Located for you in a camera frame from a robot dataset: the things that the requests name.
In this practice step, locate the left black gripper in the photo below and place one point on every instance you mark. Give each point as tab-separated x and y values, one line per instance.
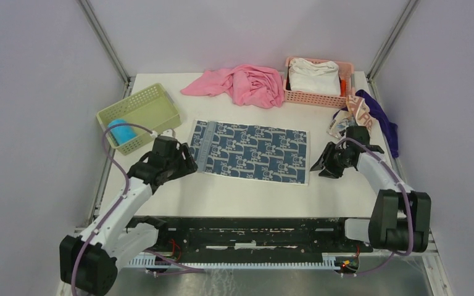
188	162

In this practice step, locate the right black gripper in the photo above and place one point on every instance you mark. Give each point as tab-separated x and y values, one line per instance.
329	171

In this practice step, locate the blue white patterned cloth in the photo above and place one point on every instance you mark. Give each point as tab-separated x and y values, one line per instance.
262	153

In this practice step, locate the green plastic basket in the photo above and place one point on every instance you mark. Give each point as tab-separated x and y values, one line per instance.
151	107

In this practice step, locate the blue towel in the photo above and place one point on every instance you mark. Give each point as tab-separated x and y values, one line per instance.
121	132

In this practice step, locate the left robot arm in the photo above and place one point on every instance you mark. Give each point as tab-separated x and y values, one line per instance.
90	261

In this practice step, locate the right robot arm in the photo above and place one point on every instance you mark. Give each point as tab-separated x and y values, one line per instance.
400	219

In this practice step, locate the beige rabbit print towel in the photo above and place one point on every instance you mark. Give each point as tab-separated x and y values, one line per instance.
357	113

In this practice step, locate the purple cloth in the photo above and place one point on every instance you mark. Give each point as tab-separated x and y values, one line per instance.
388	128

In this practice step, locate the pink plastic basket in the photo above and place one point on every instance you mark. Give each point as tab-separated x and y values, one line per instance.
345	72

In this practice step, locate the orange item in basket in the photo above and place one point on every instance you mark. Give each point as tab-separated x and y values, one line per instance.
343	87

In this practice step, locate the white folded towel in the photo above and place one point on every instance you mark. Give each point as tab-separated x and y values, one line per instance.
321	78

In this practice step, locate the pink towel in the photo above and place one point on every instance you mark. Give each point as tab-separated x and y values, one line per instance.
245	84

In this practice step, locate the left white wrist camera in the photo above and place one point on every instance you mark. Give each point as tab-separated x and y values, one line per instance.
170	133

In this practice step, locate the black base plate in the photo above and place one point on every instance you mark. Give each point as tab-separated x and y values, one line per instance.
250	240

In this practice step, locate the white cable duct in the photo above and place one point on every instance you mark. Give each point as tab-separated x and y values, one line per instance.
151	262

